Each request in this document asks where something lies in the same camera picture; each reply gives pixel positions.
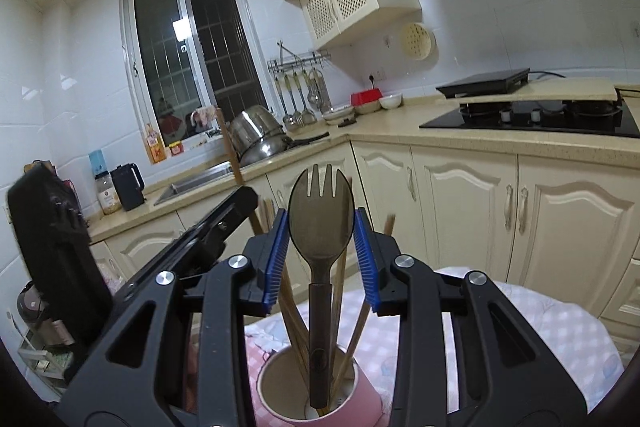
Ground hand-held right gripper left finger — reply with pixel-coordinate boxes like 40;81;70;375
60;208;291;427

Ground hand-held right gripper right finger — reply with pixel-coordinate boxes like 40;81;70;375
354;207;587;427

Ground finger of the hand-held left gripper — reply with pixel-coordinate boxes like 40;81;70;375
114;185;259;304

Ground dark brown spork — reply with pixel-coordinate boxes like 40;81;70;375
288;164;355;411

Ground bundle of wooden chopsticks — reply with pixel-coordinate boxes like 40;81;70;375
256;176;397;419

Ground single wooden chopstick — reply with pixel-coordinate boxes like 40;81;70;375
215;107;247;188

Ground pink cup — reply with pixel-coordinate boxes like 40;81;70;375
256;344;389;427

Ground set of hanging steel utensils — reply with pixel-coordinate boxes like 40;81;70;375
273;67;329;128

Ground steel sink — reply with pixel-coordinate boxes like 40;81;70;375
153;161;237;207

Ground plastic bag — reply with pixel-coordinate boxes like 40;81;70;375
92;254;126;296

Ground pink checked tablecloth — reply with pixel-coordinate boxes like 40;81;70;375
182;279;502;427

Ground steel pan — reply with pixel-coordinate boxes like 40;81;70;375
237;134;296;168

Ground glass jar of grains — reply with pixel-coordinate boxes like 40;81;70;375
95;172;124;216

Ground black kettle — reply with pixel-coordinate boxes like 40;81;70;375
110;163;146;212

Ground steel pot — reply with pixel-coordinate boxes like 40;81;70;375
227;104;289;154

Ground faucet with cloth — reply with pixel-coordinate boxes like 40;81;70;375
190;107;221;140

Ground blue and white carton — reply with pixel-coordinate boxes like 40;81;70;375
89;150;110;178

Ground metal storage rack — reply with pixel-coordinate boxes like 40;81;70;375
17;332;77;389

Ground stack of white plates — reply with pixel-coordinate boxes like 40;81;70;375
322;106;355;123

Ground red container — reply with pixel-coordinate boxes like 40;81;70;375
350;89;384;108

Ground sliding window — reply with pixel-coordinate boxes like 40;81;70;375
120;0;269;144

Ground cream base cabinets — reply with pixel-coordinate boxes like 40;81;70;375
87;137;640;334

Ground white quilted table cover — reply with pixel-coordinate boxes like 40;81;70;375
434;265;627;414

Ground black induction cooker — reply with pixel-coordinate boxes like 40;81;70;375
435;67;531;99

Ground black gas stove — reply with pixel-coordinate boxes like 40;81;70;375
418;95;640;139

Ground round bamboo steamer mat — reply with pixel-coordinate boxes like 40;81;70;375
402;22;434;60

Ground cream lattice door cabinet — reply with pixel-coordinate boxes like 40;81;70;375
299;0;424;50

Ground long wooden board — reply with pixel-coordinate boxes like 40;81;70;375
458;78;620;108

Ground wall utensil rail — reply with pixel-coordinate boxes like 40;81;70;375
267;39;331;73

